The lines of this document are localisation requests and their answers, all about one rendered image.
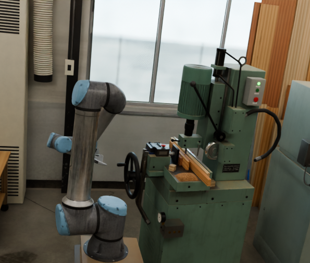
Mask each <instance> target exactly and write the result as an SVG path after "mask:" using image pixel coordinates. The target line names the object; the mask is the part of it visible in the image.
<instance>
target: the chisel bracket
mask: <svg viewBox="0 0 310 263"><path fill-rule="evenodd" d="M178 140H180V142H178V145H179V146H180V147H181V148H185V149H187V148H198V144H197V141H201V145H200V148H201V146H202V140H203V137H201V136H200V135H199V134H192V136H185V135H184V134H179V137H178Z"/></svg>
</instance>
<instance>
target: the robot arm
mask: <svg viewBox="0 0 310 263"><path fill-rule="evenodd" d="M72 104H73V105H74V106H75V121H74V127H73V137H71V136H62V135H59V134H56V133H51V134H50V136H49V139H48V142H47V147H49V148H52V149H55V150H57V151H58V152H60V153H67V154H70V155H71V157H70V168H69V177H68V188H67V195H66V196H65V197H63V198H62V203H61V204H57V205H56V209H55V219H56V226H57V230H58V233H59V234H60V235H66V236H71V235H87V234H92V236H91V238H90V240H89V242H88V247H87V249H88V251H89V253H90V254H92V255H93V256H95V257H97V258H101V259H116V258H119V257H121V256H122V255H123V254H124V252H125V245H124V242H123V232H124V228H125V221H126V215H127V205H126V203H125V202H124V201H123V200H121V199H119V198H117V197H114V196H102V197H100V198H99V199H98V201H97V203H94V201H93V199H92V198H91V197H90V195H91V186H92V177H93V168H94V163H97V164H100V165H107V164H105V163H103V157H104V156H103V155H102V154H101V155H100V154H98V153H99V150H100V149H99V148H97V141H98V139H99V138H100V136H101V135H102V133H103V132H104V131H105V129H106V128H107V126H108V125H109V124H110V122H111V121H112V120H113V118H114V117H115V115H116V114H119V113H121V112H122V111H123V109H124V108H125V106H126V96H125V94H124V92H123V91H122V89H121V88H120V87H119V86H117V85H116V84H114V83H111V82H103V81H92V80H79V81H77V82H76V84H75V86H74V88H73V92H72Z"/></svg>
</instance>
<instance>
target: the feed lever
mask: <svg viewBox="0 0 310 263"><path fill-rule="evenodd" d="M190 86H191V87H193V88H194V90H195V92H196V94H197V96H198V98H199V100H200V101H201V103H202V105H203V107H204V109H205V111H206V113H207V115H208V117H209V119H210V121H211V123H212V125H213V127H214V129H215V132H214V138H215V139H216V140H218V141H220V142H221V141H225V142H228V140H227V139H226V138H225V137H226V135H225V133H224V132H222V131H221V130H218V129H217V127H216V125H215V123H214V121H213V119H212V117H211V115H210V113H209V111H208V110H207V108H206V106H205V104H204V102H203V100H202V98H201V96H200V94H199V92H198V90H197V88H196V82H195V81H191V82H190Z"/></svg>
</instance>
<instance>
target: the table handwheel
mask: <svg viewBox="0 0 310 263"><path fill-rule="evenodd" d="M130 159H131V165H130V171H128V167H129V161H130ZM133 162H134V166H135V171H134V170H133ZM125 163H126V166H124V183H125V189H126V193H127V195H128V197H129V198H130V199H135V198H136V197H137V195H138V193H139V189H140V178H141V176H142V172H140V165H139V161H138V158H137V156H136V154H135V153H134V152H129V153H128V154H127V156H126V159H125ZM151 177H159V176H148V174H147V173H145V178H151ZM129 181H133V183H134V186H135V189H134V192H133V194H132V193H131V191H130V187H129Z"/></svg>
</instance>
